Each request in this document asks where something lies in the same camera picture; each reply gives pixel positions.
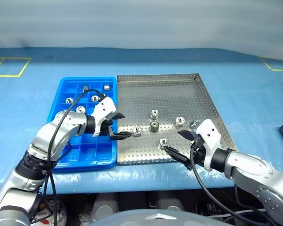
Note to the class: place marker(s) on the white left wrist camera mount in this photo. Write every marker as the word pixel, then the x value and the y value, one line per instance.
pixel 106 108

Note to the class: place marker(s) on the perforated metal tray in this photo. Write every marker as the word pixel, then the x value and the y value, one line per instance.
pixel 155 94

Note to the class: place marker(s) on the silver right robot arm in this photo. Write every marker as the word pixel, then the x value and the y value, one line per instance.
pixel 250 164

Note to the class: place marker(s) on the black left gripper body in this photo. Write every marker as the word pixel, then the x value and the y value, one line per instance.
pixel 106 128

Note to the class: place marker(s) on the grey rounded shape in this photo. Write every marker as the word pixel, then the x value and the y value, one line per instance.
pixel 169 203
pixel 105 207

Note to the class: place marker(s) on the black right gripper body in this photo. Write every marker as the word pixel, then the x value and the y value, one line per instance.
pixel 197 151

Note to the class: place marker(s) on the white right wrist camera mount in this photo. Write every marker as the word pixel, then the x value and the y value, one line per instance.
pixel 210 134

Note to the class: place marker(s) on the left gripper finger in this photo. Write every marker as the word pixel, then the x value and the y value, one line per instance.
pixel 121 135
pixel 119 115

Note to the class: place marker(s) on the blue compartment tray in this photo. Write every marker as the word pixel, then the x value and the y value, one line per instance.
pixel 85 146

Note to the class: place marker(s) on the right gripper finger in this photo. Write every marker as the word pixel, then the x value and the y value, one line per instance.
pixel 178 155
pixel 187 135

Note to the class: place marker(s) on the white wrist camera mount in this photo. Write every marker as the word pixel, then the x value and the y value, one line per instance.
pixel 210 134
pixel 106 108

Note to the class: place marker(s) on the pale grey robot torso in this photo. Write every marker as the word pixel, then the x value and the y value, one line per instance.
pixel 155 219

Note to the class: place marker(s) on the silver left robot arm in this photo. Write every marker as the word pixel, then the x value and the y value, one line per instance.
pixel 61 131

